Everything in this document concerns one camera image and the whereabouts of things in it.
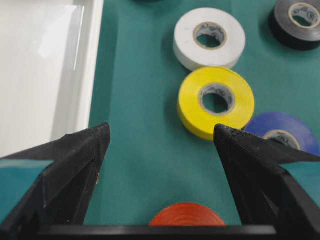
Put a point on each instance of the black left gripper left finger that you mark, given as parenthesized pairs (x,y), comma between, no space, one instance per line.
(51,184)

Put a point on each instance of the white plastic case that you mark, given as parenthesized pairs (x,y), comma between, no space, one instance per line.
(48,55)

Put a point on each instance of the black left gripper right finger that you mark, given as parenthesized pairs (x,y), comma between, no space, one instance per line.
(272,184)

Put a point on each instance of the blue tape roll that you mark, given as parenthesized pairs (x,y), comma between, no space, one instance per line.
(284,129)

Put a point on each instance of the black tape roll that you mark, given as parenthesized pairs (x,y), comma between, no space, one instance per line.
(296,23)

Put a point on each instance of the red tape roll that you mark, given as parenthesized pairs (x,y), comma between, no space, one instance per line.
(187,214)

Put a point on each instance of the yellow tape roll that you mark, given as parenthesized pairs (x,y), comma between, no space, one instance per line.
(222,82)

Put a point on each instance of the white tape roll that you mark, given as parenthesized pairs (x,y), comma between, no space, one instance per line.
(208,37)

